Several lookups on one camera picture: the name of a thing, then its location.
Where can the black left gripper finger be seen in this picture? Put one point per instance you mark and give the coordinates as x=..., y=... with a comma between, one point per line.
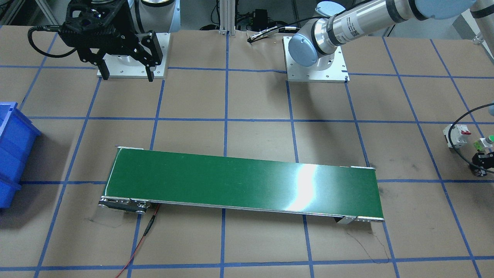
x=483, y=160

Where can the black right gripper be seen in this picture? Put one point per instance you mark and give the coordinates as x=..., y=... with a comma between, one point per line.
x=145, y=46

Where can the black cylindrical capacitor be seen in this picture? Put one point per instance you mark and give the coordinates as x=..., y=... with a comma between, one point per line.
x=477, y=172

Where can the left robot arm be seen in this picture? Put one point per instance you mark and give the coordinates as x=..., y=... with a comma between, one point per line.
x=317, y=43

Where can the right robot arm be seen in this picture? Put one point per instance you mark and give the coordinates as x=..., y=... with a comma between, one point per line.
x=159, y=16

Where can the white circuit breaker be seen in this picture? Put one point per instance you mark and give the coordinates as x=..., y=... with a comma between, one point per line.
x=456, y=136

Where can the green conveyor belt unit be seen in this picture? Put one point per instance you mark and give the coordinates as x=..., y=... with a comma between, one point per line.
x=140, y=177

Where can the blue plastic bin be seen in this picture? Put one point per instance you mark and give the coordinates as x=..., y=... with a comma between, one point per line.
x=17, y=136

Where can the black power adapter box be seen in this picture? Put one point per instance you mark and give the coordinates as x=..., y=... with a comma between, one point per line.
x=260, y=20

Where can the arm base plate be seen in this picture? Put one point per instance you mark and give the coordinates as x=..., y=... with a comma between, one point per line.
x=121, y=66
x=328, y=69

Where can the green push button switch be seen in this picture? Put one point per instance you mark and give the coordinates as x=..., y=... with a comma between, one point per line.
x=484, y=143

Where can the aluminium frame post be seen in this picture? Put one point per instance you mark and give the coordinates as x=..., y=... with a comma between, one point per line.
x=227, y=17

